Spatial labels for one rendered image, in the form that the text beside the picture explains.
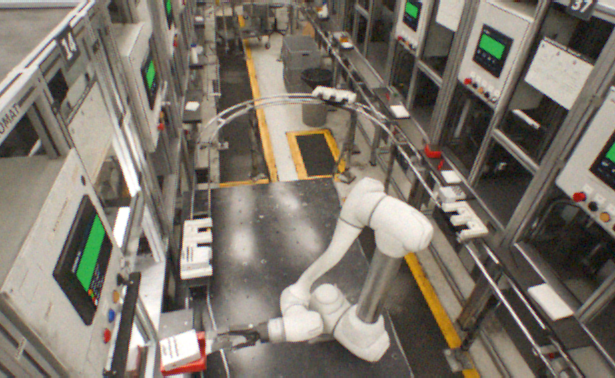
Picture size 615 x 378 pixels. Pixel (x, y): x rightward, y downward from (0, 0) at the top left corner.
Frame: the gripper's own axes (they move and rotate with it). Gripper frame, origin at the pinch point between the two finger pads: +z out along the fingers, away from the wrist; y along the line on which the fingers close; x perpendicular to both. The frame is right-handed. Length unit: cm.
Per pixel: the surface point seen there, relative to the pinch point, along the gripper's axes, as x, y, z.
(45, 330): 30, 69, 23
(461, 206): -65, -12, -142
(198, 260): -45.7, -6.4, 8.7
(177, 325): -14.0, -8.1, 16.7
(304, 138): -284, -98, -91
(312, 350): -4, -31, -40
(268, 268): -54, -31, -25
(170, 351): 4.8, 6.5, 15.1
